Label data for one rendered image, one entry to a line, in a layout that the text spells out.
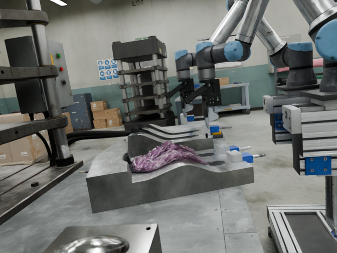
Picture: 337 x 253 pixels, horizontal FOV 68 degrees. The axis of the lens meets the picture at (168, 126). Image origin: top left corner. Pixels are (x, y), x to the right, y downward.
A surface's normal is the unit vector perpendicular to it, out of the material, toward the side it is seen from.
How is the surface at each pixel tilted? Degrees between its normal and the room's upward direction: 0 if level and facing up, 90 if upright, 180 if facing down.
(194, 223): 0
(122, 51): 90
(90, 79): 90
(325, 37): 97
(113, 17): 90
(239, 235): 0
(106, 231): 0
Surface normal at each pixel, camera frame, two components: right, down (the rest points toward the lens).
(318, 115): -0.20, 0.19
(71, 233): -0.12, -0.98
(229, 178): 0.15, 0.15
